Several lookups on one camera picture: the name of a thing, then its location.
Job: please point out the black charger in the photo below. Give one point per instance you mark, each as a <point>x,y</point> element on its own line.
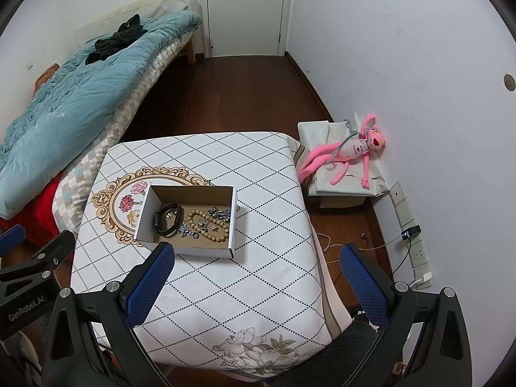
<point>411,232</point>

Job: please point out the silver hairpin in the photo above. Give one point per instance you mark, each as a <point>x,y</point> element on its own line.
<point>202,224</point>

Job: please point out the white door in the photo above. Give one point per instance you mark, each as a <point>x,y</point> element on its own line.
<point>246,8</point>

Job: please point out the red blanket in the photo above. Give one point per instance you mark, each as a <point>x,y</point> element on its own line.
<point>36,217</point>

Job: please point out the pink plush toy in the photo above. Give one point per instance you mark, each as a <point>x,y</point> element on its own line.
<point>354,149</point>

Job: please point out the white cardboard box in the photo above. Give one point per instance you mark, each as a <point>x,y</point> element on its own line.
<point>193,250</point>

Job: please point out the black clothes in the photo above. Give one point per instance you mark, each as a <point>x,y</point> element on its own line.
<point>115,40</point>

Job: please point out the black wristband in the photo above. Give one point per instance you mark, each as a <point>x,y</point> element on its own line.
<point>161,229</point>

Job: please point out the grey patterned bed sheet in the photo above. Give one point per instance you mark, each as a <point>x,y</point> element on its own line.
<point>76,177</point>

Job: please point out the wooden bed frame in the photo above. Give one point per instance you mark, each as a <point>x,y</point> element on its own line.
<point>190,50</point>

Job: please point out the white diamond pattern tablecloth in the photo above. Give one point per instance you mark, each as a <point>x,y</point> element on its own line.
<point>262,209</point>

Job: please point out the round wall hole cover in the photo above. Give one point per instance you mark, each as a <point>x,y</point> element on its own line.
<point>510,82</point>

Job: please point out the brown pillow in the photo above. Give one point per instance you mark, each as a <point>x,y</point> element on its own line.
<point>46,76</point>

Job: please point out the light blue quilt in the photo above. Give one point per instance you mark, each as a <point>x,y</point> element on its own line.
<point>80,109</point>

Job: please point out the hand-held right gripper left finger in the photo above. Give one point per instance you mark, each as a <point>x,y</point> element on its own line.
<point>149,286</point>

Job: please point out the white cloth covered box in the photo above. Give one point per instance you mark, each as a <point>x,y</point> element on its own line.
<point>322,129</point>

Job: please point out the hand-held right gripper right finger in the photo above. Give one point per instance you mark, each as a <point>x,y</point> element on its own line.
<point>363,290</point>

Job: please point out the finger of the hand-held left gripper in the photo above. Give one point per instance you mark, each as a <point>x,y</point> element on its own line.
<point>10,238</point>
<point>56,248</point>

